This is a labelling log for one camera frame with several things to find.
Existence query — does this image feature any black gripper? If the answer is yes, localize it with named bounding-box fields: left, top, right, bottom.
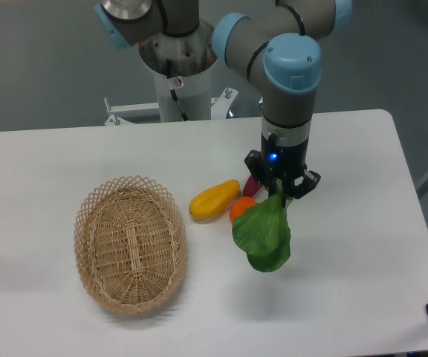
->
left=244, top=132, right=321, bottom=199

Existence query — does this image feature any green leafy vegetable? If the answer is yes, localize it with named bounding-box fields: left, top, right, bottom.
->
left=232, top=189, right=291, bottom=273

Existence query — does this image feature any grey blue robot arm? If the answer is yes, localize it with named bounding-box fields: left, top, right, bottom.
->
left=94, top=1, right=352, bottom=200

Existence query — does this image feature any purple sweet potato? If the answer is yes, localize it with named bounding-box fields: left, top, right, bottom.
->
left=242, top=175, right=264, bottom=198

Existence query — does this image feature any orange tangerine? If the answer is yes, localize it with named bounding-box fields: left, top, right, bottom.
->
left=229, top=196, right=257, bottom=222

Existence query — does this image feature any yellow papaya half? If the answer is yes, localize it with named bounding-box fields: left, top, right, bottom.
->
left=189, top=179, right=240, bottom=221

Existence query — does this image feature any woven wicker basket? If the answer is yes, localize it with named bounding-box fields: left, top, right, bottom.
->
left=74, top=176, right=188, bottom=315

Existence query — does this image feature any white metal base frame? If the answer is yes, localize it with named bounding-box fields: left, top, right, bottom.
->
left=103, top=87, right=265, bottom=126

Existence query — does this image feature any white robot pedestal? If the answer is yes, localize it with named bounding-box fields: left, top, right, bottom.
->
left=138, top=20, right=217, bottom=122

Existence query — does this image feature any black cable on pedestal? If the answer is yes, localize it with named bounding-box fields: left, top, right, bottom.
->
left=165, top=58, right=190, bottom=122

